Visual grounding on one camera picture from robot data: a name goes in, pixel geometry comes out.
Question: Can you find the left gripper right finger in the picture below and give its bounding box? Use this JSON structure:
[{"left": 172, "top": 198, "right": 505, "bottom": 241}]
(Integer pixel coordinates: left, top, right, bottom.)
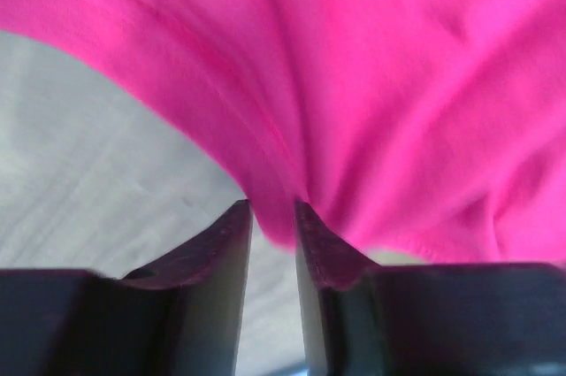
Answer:
[{"left": 295, "top": 202, "right": 565, "bottom": 375}]

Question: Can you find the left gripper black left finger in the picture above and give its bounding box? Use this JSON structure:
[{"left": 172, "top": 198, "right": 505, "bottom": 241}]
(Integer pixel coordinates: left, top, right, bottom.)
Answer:
[{"left": 1, "top": 200, "right": 252, "bottom": 375}]

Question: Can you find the pink t shirt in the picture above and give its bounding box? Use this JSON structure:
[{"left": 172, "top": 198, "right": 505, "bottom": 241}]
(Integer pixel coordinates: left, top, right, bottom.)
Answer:
[{"left": 1, "top": 0, "right": 565, "bottom": 263}]

